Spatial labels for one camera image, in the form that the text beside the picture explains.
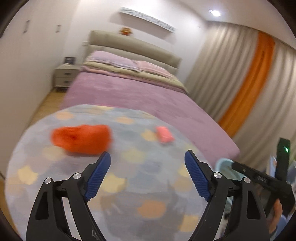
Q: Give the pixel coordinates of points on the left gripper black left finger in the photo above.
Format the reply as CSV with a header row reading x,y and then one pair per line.
x,y
48,219

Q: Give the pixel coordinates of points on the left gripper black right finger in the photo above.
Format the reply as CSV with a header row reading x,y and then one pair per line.
x,y
247,220

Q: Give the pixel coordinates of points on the orange plastic bag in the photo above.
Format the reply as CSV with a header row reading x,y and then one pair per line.
x,y
83,139

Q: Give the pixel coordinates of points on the pink plastic packet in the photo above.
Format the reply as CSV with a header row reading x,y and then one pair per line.
x,y
164,135

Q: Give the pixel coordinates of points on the person's right hand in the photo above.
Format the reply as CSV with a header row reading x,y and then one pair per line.
x,y
273,224

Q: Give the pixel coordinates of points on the orange curtain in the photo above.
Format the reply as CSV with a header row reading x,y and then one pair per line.
x,y
252,85

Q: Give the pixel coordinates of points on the scale pattern tablecloth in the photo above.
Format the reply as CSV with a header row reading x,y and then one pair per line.
x,y
147,193

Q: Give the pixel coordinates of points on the beige curtain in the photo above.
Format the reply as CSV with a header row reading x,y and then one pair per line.
x,y
218,74

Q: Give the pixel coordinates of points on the beige bedside table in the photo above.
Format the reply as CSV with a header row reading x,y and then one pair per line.
x,y
65,74

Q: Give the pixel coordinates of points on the bed with purple blanket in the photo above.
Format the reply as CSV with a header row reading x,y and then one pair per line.
x,y
163,98

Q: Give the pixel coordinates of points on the purple pillow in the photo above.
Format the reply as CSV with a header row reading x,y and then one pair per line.
x,y
112,59

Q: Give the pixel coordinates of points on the white wardrobe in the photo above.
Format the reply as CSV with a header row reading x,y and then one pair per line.
x,y
31,49

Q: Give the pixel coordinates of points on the pink pillow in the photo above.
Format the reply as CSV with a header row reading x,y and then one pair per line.
x,y
153,69

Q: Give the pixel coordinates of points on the beige padded headboard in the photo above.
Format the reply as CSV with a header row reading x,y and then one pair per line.
x,y
131,48

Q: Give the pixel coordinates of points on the black photo frame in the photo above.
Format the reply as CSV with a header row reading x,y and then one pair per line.
x,y
69,60

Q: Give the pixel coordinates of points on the orange wall ornament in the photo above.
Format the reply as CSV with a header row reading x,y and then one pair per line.
x,y
126,31

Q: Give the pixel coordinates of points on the white wall shelf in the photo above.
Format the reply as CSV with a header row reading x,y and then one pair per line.
x,y
148,18

